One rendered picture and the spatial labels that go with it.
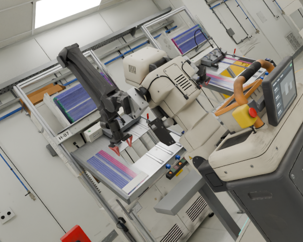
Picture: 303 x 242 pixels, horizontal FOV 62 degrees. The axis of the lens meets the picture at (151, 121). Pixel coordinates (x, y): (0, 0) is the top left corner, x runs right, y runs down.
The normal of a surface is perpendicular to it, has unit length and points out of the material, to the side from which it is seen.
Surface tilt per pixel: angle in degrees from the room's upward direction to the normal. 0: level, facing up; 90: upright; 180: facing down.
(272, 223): 88
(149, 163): 43
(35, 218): 90
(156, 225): 90
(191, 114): 82
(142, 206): 90
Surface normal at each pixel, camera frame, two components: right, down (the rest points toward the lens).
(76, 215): 0.43, -0.28
